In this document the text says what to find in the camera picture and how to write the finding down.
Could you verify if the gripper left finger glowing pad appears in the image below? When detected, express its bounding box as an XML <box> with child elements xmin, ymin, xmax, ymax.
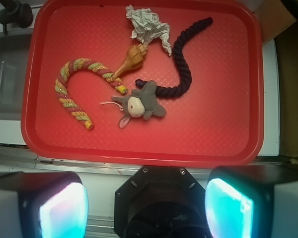
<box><xmin>0</xmin><ymin>172</ymin><xmax>88</xmax><ymax>238</ymax></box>

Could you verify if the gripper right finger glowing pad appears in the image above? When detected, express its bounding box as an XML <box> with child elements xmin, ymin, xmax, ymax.
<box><xmin>205</xmin><ymin>165</ymin><xmax>298</xmax><ymax>238</ymax></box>

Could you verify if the brown conch shell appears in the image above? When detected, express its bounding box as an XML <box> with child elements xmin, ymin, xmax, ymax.
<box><xmin>110</xmin><ymin>44</ymin><xmax>148</xmax><ymax>81</ymax></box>

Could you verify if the grey plush mouse toy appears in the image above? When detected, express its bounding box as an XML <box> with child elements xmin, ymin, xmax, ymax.
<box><xmin>100</xmin><ymin>80</ymin><xmax>166</xmax><ymax>129</ymax></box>

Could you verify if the grey metal sink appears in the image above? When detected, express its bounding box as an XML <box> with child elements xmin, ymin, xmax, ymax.
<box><xmin>0</xmin><ymin>31</ymin><xmax>32</xmax><ymax>120</ymax></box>

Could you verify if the red plastic tray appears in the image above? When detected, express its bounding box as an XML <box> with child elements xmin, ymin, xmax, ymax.
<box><xmin>21</xmin><ymin>0</ymin><xmax>264</xmax><ymax>168</ymax></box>

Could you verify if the black clamp knob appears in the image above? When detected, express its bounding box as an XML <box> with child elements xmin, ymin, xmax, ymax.
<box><xmin>0</xmin><ymin>0</ymin><xmax>34</xmax><ymax>35</ymax></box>

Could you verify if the crumpled white paper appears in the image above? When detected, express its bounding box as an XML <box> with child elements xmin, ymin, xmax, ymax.
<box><xmin>125</xmin><ymin>4</ymin><xmax>172</xmax><ymax>56</ymax></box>

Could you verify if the multicolour twisted rope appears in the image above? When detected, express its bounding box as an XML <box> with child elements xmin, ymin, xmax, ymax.
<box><xmin>54</xmin><ymin>58</ymin><xmax>128</xmax><ymax>131</ymax></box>

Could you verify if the dark purple rope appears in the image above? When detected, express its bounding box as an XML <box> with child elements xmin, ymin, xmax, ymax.
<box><xmin>135</xmin><ymin>16</ymin><xmax>214</xmax><ymax>99</ymax></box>

